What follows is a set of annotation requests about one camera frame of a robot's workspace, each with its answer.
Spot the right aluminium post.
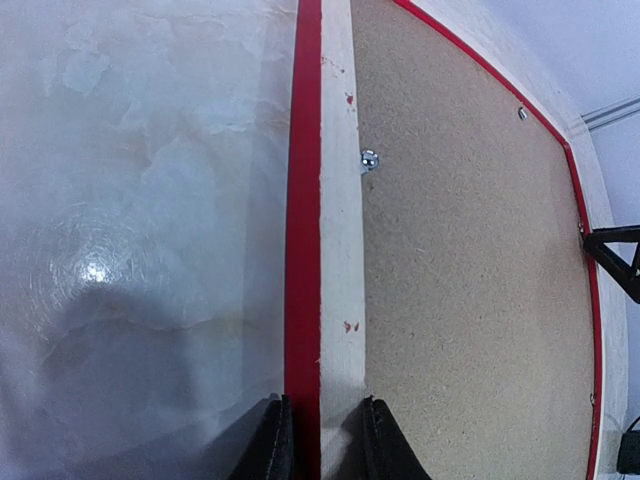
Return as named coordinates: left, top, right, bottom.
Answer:
left=581, top=95, right=640, bottom=131

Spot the brown backing board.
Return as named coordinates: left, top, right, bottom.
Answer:
left=352, top=1, right=594, bottom=479

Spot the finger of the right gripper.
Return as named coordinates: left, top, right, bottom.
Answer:
left=582, top=225, right=639, bottom=303

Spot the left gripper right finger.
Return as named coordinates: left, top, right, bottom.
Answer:
left=362, top=396, right=431, bottom=480

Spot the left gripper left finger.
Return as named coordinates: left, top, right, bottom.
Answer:
left=228, top=395, right=294, bottom=480

